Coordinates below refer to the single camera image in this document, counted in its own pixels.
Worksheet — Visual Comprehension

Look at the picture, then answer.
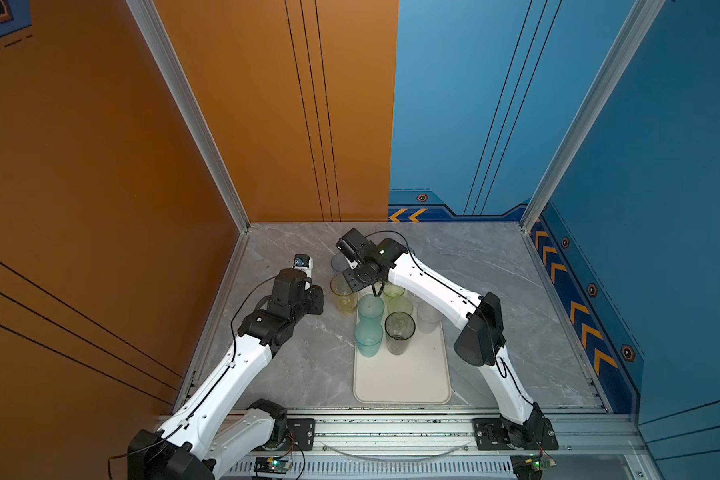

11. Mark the small green faceted glass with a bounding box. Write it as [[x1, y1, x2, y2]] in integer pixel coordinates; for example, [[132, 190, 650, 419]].
[[382, 283, 405, 301]]

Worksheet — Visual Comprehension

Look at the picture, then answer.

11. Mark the yellow tumbler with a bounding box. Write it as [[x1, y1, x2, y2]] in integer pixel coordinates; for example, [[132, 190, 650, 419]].
[[330, 274, 358, 315]]

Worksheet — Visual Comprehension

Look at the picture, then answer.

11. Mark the dark smoky tumbler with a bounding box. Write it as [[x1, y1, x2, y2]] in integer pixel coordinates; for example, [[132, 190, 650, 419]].
[[384, 312, 416, 355]]

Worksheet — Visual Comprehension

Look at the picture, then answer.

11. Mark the teal textured tumbler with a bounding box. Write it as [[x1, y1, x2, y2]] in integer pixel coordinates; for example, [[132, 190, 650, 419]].
[[354, 319, 384, 358], [357, 294, 386, 324]]

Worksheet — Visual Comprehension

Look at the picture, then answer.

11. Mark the clear plastic cup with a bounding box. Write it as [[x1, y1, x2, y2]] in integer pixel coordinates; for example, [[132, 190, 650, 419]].
[[416, 301, 443, 334]]

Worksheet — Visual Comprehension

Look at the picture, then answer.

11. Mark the grey-blue frosted tumbler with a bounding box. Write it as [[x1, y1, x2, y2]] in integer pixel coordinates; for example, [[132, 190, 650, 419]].
[[330, 253, 349, 273]]

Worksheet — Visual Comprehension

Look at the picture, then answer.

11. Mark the light green dotted cup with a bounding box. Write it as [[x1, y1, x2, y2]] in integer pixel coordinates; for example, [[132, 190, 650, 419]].
[[387, 296, 414, 316]]

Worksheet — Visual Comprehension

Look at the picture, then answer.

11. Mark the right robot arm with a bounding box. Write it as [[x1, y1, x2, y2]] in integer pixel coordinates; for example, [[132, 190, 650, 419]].
[[336, 228, 559, 450]]

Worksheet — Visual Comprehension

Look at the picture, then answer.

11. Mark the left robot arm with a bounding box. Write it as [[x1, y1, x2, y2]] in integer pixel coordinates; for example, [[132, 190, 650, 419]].
[[125, 254, 324, 479]]

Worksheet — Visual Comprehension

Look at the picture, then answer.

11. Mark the white rectangular tray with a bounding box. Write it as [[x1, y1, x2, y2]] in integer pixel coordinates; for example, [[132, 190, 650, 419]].
[[353, 327, 451, 405]]

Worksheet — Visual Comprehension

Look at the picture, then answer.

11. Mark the left green circuit board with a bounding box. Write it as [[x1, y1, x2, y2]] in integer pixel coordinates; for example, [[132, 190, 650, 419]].
[[252, 456, 294, 479]]

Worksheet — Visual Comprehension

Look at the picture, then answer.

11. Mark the green circuit board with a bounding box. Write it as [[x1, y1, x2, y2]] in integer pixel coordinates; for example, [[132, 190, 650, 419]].
[[510, 455, 557, 480], [252, 456, 294, 479]]

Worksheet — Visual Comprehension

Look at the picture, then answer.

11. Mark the right green circuit board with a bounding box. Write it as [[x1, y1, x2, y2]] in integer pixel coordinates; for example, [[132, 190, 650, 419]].
[[510, 455, 557, 480]]

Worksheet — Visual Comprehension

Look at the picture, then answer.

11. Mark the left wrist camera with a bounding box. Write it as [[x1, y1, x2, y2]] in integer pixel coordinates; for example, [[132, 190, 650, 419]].
[[293, 254, 314, 282]]

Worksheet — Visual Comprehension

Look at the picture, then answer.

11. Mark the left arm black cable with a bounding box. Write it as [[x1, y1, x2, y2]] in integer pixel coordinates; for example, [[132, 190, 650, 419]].
[[107, 274, 280, 480]]

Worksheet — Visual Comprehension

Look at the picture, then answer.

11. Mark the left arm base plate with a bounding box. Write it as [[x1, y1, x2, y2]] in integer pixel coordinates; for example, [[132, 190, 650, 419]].
[[256, 418, 316, 452]]

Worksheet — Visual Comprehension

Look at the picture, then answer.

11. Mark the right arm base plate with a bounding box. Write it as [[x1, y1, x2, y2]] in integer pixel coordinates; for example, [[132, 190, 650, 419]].
[[472, 417, 559, 451]]

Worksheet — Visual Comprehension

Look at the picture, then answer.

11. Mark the aluminium front rail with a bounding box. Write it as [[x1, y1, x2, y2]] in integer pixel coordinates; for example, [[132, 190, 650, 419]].
[[221, 409, 660, 479]]

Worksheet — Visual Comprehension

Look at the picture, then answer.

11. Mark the left aluminium corner post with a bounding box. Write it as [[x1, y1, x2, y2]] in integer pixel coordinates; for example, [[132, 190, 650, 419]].
[[126, 0, 250, 234]]

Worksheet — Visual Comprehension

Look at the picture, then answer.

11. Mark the aluminium corner post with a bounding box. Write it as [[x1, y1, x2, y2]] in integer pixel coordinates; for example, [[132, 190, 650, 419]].
[[126, 0, 250, 234], [519, 0, 665, 234]]

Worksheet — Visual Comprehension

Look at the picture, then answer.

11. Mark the right aluminium corner post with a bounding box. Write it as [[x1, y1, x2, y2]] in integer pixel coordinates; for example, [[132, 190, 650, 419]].
[[519, 0, 665, 234]]

